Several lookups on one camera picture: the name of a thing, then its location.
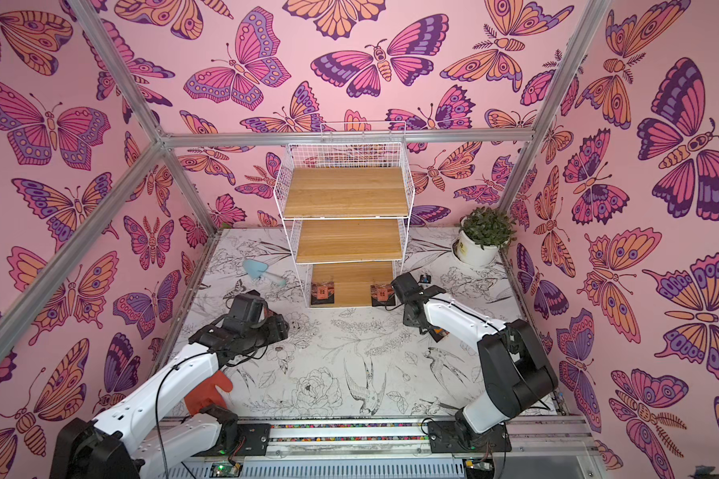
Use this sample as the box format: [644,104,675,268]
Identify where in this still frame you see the red tea bag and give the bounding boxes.
[310,281,336,307]
[371,283,395,307]

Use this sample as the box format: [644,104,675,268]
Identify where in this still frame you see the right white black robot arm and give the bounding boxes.
[391,273,559,451]

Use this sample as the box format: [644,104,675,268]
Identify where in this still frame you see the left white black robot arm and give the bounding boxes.
[50,315,290,478]

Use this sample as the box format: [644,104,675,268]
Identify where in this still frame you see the bottom wooden shelf board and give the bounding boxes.
[306,261,395,309]

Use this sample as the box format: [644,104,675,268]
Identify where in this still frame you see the wooden shelf board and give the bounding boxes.
[306,261,395,309]
[294,219,403,265]
[283,168,409,220]

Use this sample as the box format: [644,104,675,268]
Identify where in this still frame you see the middle wooden shelf board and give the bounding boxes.
[294,219,403,265]

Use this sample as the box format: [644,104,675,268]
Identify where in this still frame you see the top wooden shelf board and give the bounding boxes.
[283,168,409,220]

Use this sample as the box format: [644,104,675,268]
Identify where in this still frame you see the light blue garden trowel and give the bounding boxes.
[242,259,287,287]

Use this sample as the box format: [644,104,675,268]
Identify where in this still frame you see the red oven mitt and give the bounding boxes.
[184,370,234,416]

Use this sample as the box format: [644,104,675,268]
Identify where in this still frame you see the green potted plant white pot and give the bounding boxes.
[455,207,515,269]

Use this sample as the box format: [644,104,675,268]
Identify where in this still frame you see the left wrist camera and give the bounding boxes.
[222,289,267,336]

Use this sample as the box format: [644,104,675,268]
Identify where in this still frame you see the white wire shelf rack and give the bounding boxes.
[274,142,415,309]

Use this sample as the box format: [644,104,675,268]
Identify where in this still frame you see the aluminium frame profiles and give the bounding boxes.
[0,0,613,390]

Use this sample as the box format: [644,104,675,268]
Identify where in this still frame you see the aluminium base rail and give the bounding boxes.
[131,416,609,478]

